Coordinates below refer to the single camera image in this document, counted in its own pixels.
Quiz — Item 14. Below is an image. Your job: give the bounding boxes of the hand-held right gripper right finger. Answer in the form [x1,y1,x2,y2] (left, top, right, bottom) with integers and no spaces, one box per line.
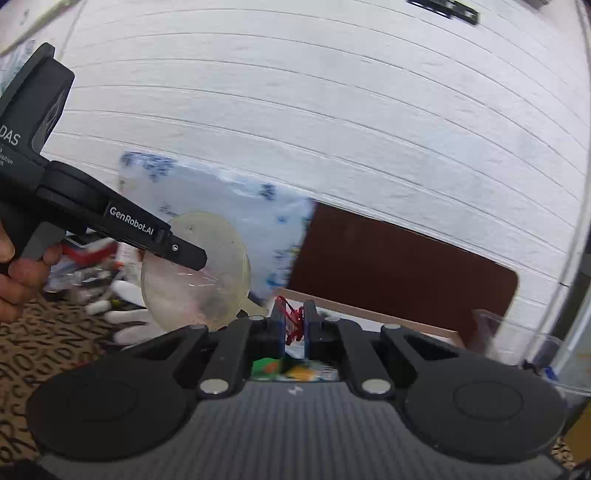
[302,299,463,398]

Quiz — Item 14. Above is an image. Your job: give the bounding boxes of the letter-print desk mat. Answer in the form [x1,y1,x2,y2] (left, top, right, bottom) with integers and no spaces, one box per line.
[0,295,578,472]

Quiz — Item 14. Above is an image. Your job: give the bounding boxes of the green packet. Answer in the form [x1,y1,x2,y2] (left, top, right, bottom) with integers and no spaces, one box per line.
[252,357,340,383]

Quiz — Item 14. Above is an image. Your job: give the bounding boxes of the person's left hand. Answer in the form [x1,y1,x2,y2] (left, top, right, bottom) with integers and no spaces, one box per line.
[0,222,63,324]

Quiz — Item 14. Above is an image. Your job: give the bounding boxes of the black wall fixture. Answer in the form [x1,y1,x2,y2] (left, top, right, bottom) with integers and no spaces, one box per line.
[406,0,481,25]

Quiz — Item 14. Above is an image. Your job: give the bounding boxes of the transparent measuring cup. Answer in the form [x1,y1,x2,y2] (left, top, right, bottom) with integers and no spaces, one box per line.
[140,211,269,332]

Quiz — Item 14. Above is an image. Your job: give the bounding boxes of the white glove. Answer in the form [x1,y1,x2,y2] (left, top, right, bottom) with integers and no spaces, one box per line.
[88,277,160,348]

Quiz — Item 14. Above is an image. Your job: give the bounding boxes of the clear plastic container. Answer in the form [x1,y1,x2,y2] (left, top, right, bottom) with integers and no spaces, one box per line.
[473,308,566,398]

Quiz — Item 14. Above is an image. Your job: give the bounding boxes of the window frame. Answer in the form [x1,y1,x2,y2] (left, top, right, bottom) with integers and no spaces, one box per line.
[554,203,591,416]

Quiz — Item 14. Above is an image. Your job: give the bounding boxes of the dark brown board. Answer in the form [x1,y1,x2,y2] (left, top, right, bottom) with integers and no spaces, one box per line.
[287,200,519,358]

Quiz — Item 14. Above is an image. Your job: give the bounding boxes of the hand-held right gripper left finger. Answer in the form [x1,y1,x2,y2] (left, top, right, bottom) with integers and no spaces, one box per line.
[117,299,287,398]

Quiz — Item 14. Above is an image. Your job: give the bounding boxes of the red knotted string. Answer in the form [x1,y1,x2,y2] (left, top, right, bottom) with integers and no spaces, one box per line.
[276,298,305,346]

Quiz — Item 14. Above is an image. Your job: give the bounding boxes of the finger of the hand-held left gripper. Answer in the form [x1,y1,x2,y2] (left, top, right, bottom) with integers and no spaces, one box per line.
[88,198,208,271]

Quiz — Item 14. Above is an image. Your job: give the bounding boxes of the floral plastic bag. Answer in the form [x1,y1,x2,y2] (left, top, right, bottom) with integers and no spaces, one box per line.
[117,151,315,303]

